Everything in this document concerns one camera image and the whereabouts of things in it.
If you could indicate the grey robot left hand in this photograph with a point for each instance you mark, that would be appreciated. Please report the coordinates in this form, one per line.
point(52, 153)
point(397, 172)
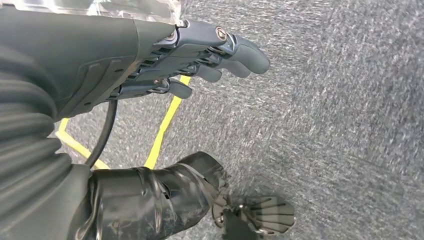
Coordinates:
point(82, 49)

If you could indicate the black robot left foot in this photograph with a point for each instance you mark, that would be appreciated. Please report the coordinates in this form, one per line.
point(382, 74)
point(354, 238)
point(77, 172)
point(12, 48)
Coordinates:
point(271, 212)

